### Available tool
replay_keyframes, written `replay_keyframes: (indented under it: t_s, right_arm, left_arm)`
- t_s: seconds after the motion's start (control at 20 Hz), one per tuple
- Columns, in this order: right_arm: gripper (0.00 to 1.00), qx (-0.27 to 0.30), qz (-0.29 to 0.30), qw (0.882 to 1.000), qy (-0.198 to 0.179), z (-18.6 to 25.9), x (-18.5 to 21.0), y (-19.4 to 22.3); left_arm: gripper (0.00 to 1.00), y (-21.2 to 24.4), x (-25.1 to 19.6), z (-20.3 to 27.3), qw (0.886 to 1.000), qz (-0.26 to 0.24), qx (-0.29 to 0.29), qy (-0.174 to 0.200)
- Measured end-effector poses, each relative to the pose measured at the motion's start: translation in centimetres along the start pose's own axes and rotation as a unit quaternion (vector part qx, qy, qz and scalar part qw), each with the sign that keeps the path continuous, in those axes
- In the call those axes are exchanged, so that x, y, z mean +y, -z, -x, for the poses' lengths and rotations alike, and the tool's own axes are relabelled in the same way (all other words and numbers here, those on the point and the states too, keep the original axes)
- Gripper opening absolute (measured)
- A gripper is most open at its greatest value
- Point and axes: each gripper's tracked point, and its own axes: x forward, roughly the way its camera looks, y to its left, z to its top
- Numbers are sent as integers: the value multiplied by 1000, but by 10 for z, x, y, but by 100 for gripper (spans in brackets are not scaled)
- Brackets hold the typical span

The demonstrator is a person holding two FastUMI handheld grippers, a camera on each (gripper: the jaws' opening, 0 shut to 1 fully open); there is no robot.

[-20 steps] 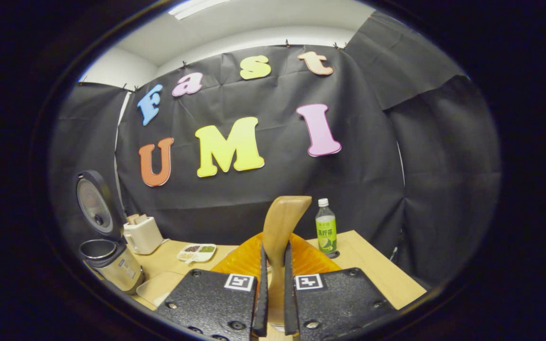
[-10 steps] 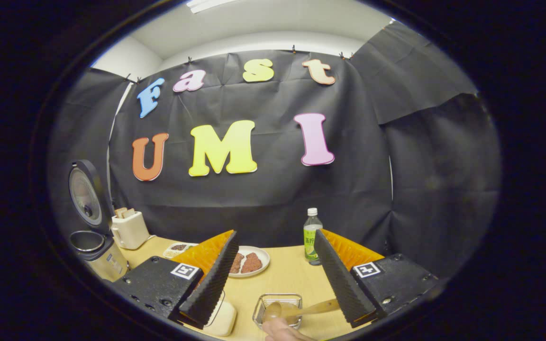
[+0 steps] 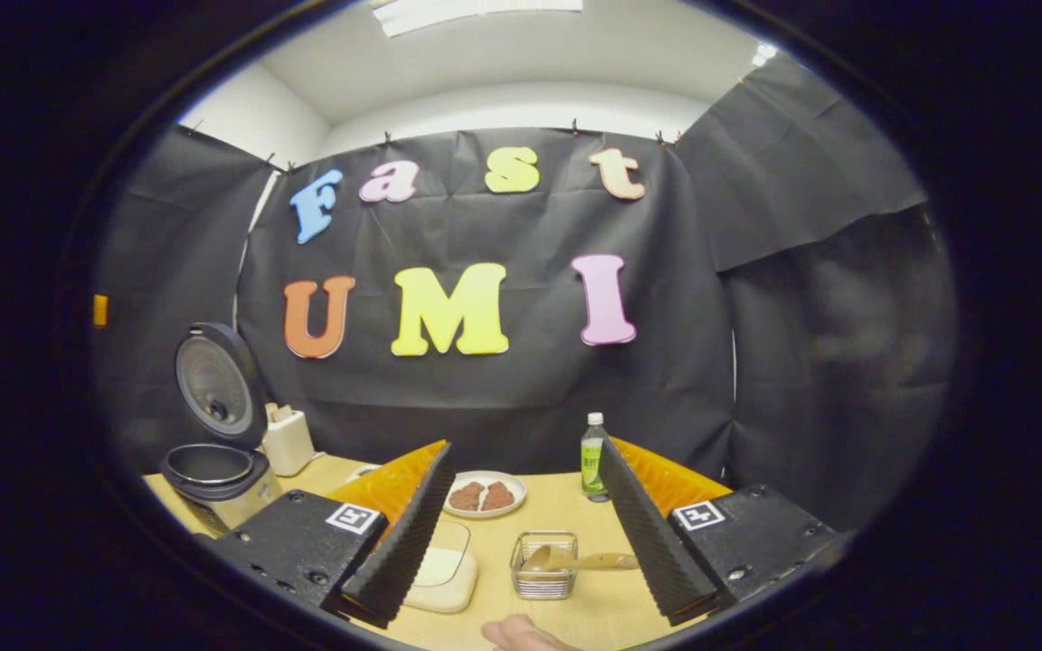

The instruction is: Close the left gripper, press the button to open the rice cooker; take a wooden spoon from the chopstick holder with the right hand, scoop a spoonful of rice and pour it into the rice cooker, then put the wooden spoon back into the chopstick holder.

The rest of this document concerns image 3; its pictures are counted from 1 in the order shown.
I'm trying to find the black rice cooker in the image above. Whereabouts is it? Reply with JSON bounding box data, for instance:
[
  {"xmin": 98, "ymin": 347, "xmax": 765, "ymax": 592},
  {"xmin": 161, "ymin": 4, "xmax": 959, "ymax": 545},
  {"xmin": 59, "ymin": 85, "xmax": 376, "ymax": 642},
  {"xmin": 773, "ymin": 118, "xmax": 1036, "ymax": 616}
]
[{"xmin": 159, "ymin": 323, "xmax": 285, "ymax": 533}]

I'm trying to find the clear rice container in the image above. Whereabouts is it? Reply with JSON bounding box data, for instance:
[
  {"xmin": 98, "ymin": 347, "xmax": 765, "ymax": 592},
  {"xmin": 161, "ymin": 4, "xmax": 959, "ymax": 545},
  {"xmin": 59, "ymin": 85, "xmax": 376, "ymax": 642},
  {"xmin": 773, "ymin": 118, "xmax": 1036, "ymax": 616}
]
[{"xmin": 403, "ymin": 517, "xmax": 478, "ymax": 614}]

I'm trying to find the white round plate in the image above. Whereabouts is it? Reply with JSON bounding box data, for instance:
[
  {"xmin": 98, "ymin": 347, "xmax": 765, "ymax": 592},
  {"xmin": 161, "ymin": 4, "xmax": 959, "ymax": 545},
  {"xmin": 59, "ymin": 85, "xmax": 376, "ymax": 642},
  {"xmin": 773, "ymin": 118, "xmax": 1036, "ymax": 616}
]
[{"xmin": 442, "ymin": 470, "xmax": 527, "ymax": 520}]

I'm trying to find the metal wire chopstick holder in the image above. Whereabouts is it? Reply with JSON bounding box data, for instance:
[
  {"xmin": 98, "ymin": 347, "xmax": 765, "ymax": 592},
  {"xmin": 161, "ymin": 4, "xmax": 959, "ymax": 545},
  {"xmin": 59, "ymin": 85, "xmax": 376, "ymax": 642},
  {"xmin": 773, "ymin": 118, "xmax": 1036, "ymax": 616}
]
[{"xmin": 510, "ymin": 531, "xmax": 579, "ymax": 600}]

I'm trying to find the large ceiling light panel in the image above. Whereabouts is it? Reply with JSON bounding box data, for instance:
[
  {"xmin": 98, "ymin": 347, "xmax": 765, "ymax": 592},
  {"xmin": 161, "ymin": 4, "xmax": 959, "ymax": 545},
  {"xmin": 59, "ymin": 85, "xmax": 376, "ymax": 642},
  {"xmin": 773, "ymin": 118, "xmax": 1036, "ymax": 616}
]
[{"xmin": 372, "ymin": 0, "xmax": 585, "ymax": 37}]

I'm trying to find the white toaster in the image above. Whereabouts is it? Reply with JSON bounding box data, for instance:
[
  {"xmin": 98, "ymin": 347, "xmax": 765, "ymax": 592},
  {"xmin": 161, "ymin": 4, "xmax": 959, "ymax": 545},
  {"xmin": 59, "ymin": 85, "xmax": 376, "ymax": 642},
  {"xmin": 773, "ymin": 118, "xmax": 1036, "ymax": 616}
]
[{"xmin": 261, "ymin": 402, "xmax": 316, "ymax": 477}]

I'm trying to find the green tea bottle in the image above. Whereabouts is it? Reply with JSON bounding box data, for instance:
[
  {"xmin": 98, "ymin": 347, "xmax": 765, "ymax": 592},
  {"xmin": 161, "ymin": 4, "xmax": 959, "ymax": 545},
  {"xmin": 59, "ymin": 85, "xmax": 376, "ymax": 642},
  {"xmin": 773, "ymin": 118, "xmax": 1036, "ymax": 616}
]
[{"xmin": 581, "ymin": 412, "xmax": 611, "ymax": 503}]

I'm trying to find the wooden spoon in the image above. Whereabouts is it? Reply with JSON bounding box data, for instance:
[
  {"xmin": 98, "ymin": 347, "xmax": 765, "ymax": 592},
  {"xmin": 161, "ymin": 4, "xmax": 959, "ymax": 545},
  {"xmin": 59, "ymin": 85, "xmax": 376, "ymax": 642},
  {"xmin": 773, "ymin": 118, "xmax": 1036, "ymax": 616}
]
[{"xmin": 521, "ymin": 544, "xmax": 639, "ymax": 572}]

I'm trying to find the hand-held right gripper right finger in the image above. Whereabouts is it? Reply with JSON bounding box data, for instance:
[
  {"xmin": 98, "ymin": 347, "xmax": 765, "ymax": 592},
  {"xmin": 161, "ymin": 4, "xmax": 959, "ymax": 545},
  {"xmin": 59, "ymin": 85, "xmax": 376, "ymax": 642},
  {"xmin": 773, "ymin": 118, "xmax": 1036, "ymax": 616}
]
[{"xmin": 598, "ymin": 437, "xmax": 852, "ymax": 627}]

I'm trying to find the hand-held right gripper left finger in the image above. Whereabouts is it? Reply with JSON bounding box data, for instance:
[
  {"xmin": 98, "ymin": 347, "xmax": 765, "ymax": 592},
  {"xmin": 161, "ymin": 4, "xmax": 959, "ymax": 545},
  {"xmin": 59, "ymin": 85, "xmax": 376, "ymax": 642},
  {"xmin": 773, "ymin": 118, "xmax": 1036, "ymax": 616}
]
[{"xmin": 209, "ymin": 440, "xmax": 457, "ymax": 629}]

